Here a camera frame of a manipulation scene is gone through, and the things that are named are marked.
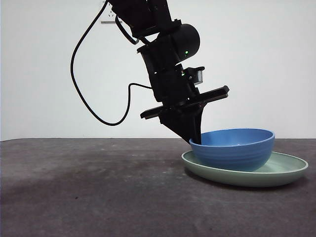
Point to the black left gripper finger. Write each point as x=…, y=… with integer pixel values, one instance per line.
x=198, y=123
x=179, y=123

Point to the blue bowl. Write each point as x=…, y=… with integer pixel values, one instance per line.
x=234, y=155

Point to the green plate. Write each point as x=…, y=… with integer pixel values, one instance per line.
x=284, y=172

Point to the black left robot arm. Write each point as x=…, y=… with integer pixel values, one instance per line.
x=163, y=37

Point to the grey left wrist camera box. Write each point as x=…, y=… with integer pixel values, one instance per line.
x=199, y=77

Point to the white wall socket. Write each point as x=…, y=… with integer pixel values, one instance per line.
x=106, y=17

